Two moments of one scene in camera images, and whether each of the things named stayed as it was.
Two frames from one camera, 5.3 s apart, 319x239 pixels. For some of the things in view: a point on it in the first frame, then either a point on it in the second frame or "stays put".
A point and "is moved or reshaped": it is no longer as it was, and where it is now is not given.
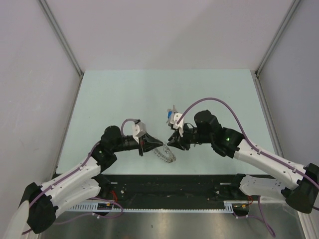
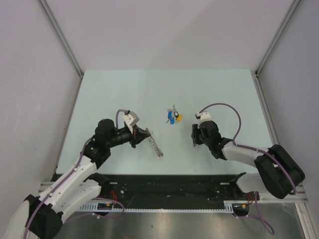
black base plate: x=134 y=188 stays put
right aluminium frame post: x=291 y=10 stays put
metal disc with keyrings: x=168 y=157 is moved or reshaped
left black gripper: x=147 y=143 to x=138 y=135
